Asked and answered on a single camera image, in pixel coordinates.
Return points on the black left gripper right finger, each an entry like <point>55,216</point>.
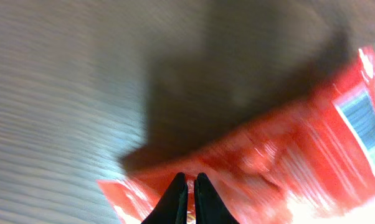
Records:
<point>210,209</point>

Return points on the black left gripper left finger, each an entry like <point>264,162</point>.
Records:
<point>172,206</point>

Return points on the red snack packet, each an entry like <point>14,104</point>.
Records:
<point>310,161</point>

